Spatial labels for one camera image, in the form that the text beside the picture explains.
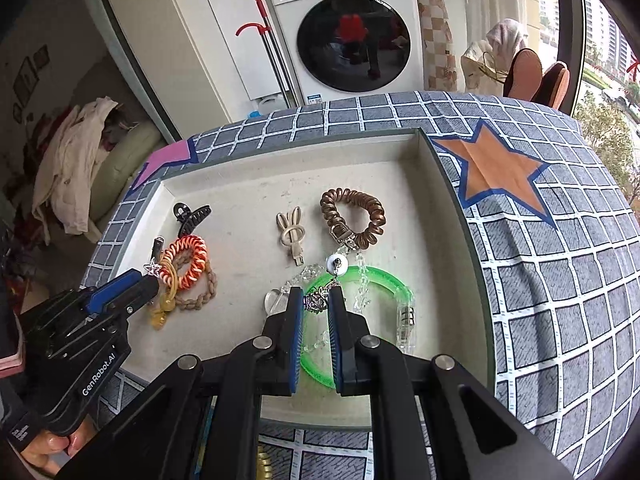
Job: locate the white washing machine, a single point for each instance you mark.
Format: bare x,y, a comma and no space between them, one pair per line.
285,15

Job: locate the person's left hand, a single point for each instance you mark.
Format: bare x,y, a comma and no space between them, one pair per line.
45,455

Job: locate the white bag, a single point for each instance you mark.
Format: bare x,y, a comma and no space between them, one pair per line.
475,70

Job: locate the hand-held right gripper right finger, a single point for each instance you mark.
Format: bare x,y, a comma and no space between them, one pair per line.
340,340

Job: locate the brown slipper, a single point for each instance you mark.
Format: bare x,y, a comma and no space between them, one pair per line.
522,75
555,85

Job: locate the pile of light clothes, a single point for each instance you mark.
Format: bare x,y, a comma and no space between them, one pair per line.
70,160

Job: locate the white cabinet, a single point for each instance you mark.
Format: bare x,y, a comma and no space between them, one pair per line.
200,35

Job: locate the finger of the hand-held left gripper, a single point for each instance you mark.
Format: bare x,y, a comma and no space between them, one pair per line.
117,287
142,297

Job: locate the white plastic bottle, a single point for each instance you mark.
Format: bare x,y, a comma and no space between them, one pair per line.
270,104

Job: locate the checkered hanging cloth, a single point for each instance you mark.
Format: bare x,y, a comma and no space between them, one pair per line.
435,35

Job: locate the cream cushion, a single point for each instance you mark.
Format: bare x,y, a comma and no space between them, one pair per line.
135,150

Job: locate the mop with red hook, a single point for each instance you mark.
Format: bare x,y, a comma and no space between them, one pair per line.
275,55

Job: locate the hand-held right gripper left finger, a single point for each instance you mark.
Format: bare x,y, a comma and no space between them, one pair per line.
295,340

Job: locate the beige rabbit hair clip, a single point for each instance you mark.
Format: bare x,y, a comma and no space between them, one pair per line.
295,245

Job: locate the silver charm with white bead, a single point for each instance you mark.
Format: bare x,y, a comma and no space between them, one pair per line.
337,263

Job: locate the black window frame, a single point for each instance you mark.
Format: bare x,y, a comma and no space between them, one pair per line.
570,35

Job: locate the grey-green jewelry tray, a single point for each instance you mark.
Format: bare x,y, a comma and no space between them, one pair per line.
240,185

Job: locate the wall picture frames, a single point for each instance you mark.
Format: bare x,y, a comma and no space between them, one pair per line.
30,75

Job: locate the green translucent bangle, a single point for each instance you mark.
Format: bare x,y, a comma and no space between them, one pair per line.
390,285

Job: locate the grey checked star blanket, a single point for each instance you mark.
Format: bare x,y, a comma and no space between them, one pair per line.
550,285

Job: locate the black claw hair clip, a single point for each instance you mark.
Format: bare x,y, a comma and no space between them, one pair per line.
192,217

